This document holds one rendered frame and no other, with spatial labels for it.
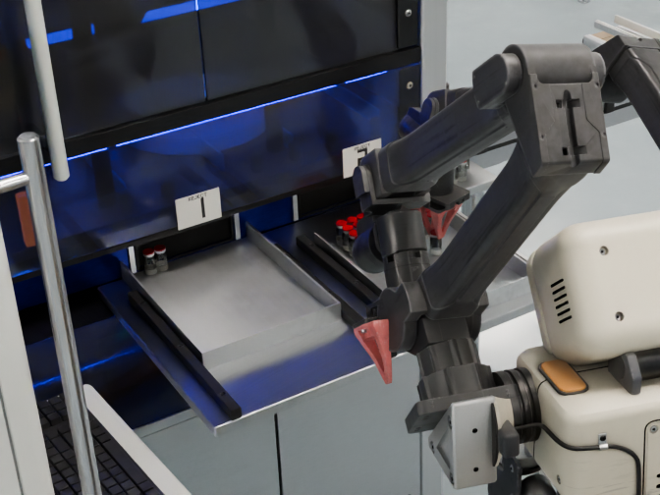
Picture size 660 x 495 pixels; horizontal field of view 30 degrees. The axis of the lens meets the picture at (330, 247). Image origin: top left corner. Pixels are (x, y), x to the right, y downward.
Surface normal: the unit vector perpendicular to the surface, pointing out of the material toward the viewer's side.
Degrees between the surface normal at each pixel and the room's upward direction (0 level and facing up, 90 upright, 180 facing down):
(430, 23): 90
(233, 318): 0
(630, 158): 0
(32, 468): 90
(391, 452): 90
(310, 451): 90
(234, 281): 0
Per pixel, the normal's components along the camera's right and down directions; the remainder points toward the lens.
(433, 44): 0.51, 0.42
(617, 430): 0.23, 0.36
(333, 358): -0.04, -0.86
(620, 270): 0.15, -0.22
